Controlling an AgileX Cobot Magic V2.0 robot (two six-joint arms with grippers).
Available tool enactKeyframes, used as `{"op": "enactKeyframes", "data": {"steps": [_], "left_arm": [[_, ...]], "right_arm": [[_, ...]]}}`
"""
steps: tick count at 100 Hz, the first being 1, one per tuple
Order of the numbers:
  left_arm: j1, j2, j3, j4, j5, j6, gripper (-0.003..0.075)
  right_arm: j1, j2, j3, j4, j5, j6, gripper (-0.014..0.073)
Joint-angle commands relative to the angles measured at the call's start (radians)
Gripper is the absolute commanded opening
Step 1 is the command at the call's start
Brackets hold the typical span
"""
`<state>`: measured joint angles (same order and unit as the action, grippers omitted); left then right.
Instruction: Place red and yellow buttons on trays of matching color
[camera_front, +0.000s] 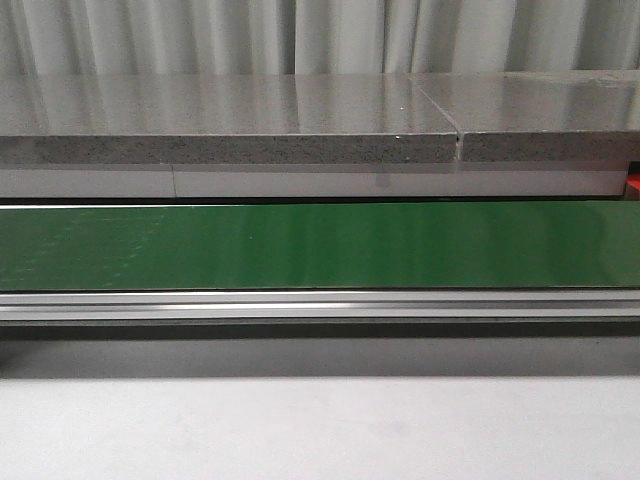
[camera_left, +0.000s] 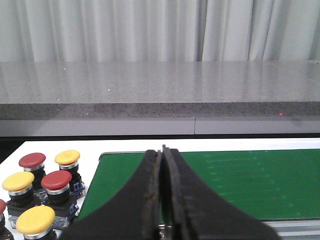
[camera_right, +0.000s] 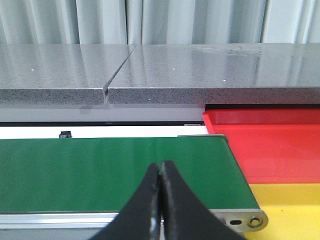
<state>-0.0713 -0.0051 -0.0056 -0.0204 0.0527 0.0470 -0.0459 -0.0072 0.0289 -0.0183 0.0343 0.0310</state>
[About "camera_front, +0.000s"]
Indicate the white base panel under slab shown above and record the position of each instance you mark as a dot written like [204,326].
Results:
[541,179]

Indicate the grey stone slab left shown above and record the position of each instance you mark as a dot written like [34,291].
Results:
[191,119]

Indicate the grey stone slab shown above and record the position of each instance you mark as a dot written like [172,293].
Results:
[191,119]
[583,116]

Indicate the grey stone slab right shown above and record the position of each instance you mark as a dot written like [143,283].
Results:
[583,116]

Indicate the green conveyor belt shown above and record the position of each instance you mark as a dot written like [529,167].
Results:
[528,244]

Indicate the red plastic tray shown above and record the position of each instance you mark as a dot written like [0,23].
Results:
[632,187]

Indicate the white curtain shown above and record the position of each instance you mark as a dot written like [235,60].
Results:
[308,37]

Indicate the aluminium conveyor frame rail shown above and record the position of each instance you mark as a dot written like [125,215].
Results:
[319,313]

